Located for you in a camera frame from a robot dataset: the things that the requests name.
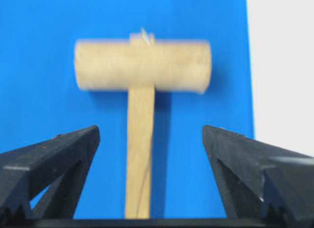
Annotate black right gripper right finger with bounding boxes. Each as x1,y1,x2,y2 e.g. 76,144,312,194
202,125,314,221

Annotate wooden mallet hammer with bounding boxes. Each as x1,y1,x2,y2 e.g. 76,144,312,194
74,30,212,219

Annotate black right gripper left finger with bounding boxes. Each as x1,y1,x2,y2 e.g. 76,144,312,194
0,125,100,220

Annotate large white foam board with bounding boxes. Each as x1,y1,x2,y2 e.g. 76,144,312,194
247,0,314,155

